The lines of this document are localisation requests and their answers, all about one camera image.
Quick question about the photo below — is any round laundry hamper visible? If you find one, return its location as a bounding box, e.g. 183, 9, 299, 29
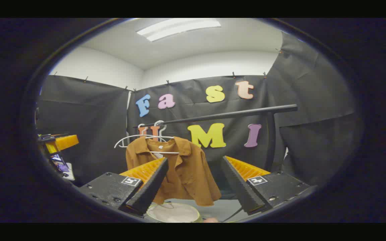
145, 202, 203, 223

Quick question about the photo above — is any brown shirt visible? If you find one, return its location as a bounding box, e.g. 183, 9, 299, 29
125, 137, 222, 207

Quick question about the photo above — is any ceiling light panel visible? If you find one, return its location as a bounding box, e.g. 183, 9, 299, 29
136, 18, 221, 42

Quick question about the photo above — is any empty white clothes hanger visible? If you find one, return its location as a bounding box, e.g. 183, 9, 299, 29
114, 123, 175, 149

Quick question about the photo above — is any black backdrop cloth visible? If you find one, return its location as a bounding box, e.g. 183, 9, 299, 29
36, 32, 359, 188

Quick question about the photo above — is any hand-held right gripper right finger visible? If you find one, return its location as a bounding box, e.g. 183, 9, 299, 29
221, 156, 317, 216

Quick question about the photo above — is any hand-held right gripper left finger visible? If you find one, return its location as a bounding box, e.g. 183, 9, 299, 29
77, 157, 169, 217

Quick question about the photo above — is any black clothes rack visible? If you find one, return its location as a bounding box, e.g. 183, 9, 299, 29
134, 104, 298, 173

